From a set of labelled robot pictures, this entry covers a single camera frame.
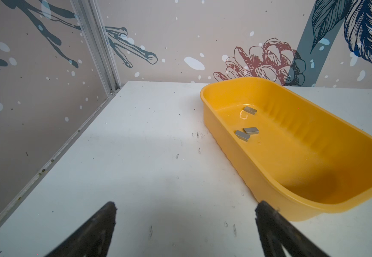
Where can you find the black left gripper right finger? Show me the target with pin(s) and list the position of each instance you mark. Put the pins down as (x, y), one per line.
(278, 236)

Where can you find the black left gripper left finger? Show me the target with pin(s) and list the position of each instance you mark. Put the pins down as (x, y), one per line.
(91, 239)

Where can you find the yellow plastic tray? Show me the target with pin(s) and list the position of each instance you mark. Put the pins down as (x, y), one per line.
(305, 161)

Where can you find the grey staple strip near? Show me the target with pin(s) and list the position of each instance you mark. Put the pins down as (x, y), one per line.
(242, 135)

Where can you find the grey staple strip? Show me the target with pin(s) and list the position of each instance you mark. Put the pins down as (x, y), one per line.
(250, 110)
(242, 135)
(251, 130)

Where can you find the grey staple strip middle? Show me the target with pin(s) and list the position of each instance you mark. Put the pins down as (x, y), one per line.
(251, 130)

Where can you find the grey staple strip far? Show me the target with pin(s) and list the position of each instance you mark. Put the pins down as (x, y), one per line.
(250, 110)

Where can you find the aluminium frame corner post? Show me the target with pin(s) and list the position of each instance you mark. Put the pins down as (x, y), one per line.
(94, 32)

